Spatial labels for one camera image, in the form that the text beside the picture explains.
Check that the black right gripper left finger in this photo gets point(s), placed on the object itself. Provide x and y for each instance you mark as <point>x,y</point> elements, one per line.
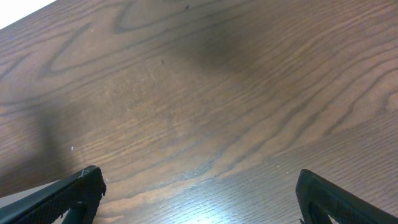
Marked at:
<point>76,198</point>

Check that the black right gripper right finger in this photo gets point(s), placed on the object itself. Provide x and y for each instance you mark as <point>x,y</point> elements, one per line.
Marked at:
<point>321,201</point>

